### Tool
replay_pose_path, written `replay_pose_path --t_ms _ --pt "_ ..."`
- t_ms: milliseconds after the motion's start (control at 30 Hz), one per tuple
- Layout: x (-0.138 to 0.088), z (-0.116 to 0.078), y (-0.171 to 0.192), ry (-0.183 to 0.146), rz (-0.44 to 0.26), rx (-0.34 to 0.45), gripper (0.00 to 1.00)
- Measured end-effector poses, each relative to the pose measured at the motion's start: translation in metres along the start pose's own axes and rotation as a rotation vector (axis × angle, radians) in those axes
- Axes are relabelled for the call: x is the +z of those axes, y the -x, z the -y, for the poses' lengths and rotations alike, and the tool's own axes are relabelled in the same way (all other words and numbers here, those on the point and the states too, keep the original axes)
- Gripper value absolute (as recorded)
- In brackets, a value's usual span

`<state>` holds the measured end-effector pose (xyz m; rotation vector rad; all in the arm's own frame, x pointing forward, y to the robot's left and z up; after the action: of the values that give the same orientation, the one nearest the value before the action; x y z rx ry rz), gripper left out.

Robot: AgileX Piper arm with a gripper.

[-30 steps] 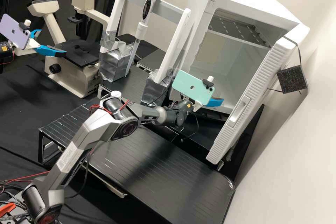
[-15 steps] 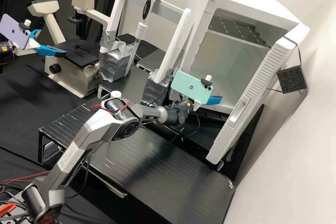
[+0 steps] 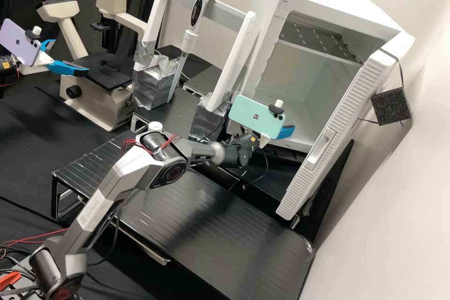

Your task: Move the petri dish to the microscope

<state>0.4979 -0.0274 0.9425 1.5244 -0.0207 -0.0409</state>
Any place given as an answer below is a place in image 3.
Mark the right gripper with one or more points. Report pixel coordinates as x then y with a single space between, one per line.
264 141

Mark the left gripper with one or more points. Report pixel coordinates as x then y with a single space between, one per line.
41 61

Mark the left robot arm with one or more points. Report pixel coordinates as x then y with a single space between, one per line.
7 69

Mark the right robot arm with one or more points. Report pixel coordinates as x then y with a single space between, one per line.
140 170

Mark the cream microscope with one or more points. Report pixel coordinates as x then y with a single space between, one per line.
102 98

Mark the black platform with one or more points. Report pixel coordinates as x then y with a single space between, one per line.
203 80
175 112
225 229
277 173

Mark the incubator door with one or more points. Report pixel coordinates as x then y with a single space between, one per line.
337 131

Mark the white incubator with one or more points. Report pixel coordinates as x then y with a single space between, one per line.
302 78

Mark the white pipette stand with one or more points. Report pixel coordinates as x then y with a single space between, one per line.
156 78

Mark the pipette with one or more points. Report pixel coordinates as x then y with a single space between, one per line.
197 11

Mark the right wrist camera phone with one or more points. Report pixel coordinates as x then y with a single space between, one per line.
253 115

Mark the wrist camera phone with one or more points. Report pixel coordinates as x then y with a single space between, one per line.
253 115
17 41

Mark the left wrist camera phone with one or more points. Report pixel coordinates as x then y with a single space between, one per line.
17 41

